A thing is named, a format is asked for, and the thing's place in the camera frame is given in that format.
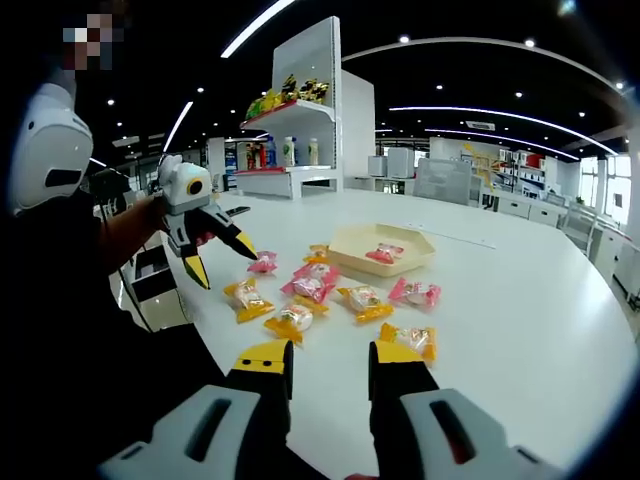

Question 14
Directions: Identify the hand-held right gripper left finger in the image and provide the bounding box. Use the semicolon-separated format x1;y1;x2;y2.
97;338;326;480

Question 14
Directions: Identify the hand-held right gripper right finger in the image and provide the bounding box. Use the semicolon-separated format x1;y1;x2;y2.
367;341;564;480

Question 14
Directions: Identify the pink marshmallow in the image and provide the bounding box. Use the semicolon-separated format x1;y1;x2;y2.
279;277;335;304
293;262;341;286
388;277;443;312
247;250;278;275
364;243;405;265

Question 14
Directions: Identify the orange marshmallow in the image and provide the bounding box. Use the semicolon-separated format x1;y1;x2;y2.
379;322;439;366
336;284;395;325
223;278;276;325
303;243;331;265
263;295;331;345

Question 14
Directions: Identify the beige hexagonal bowl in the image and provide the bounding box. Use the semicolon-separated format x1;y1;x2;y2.
327;223;436;279

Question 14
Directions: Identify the person's left hand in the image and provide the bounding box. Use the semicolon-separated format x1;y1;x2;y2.
143;193;171;234

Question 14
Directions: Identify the white low cabinet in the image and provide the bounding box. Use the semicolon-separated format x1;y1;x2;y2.
130;243;194;334

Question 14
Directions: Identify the green yellow snack bag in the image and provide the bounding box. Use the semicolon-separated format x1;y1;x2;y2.
244;88;284;120

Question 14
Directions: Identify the white table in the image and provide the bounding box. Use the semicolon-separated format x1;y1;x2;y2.
164;187;634;476

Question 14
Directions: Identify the white chest-worn device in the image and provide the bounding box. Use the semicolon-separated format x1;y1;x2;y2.
9;82;95;214

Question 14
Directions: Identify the person in black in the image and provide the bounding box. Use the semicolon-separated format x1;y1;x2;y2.
0;189;231;480

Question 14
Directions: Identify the white tall panel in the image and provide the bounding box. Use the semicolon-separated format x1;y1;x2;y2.
340;69;376;191

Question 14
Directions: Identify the white display shelf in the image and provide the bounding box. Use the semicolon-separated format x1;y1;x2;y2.
234;15;346;200

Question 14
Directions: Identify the large white box appliance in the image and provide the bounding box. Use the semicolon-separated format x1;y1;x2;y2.
387;147;416;180

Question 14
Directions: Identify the white drawer cabinet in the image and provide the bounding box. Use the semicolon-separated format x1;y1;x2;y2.
528;202;569;229
497;194;532;219

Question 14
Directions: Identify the white office chair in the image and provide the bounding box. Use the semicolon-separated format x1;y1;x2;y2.
562;202;601;256

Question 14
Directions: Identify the white shelf with boxes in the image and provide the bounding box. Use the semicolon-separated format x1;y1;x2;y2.
499;148;546;194

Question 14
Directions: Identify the yellow wall decoration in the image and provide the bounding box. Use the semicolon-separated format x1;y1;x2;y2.
462;142;499;191

